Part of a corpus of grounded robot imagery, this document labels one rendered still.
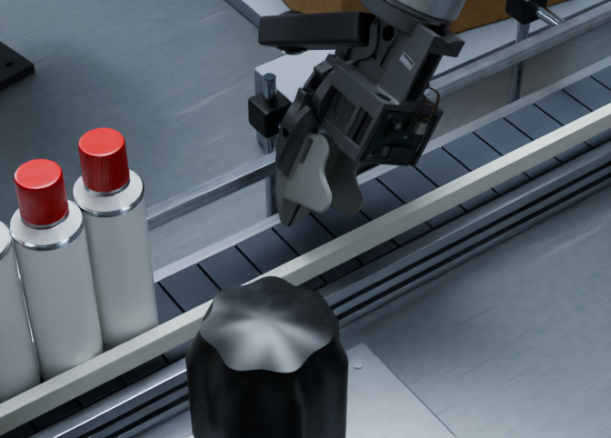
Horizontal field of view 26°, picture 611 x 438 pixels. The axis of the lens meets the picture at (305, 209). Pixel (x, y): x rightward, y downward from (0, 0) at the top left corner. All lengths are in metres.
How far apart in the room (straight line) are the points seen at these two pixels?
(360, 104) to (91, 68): 0.50
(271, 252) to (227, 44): 0.38
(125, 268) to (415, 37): 0.27
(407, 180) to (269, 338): 0.56
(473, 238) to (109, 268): 0.36
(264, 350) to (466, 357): 0.48
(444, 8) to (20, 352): 0.40
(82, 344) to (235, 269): 0.18
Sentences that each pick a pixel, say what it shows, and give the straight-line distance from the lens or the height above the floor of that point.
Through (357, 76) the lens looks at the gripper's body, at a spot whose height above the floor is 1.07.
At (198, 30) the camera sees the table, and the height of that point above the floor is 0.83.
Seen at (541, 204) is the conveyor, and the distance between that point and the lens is 1.24.
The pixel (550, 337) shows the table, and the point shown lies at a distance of 1.15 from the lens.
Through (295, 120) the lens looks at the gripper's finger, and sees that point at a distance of 1.03.
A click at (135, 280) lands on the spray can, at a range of 1.00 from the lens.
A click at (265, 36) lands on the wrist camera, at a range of 1.09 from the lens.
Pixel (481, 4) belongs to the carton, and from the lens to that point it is 1.44.
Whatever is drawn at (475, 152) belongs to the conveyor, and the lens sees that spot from 1.24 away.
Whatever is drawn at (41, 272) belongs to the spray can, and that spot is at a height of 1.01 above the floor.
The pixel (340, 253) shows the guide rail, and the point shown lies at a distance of 1.09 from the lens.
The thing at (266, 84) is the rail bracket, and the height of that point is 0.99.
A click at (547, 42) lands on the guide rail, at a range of 1.26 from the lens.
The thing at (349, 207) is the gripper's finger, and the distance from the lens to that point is 1.07.
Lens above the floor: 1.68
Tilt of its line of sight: 43 degrees down
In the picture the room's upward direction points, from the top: straight up
